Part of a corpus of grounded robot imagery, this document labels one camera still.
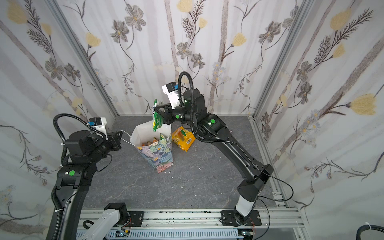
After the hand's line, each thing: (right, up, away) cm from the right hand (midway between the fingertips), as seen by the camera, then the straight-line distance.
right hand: (157, 108), depth 55 cm
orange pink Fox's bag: (-11, -15, +39) cm, 43 cm away
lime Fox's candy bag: (-6, -12, +33) cm, 36 cm away
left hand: (-18, -9, +10) cm, 22 cm away
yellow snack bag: (+6, -14, +45) cm, 47 cm away
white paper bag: (-6, -17, +20) cm, 27 cm away
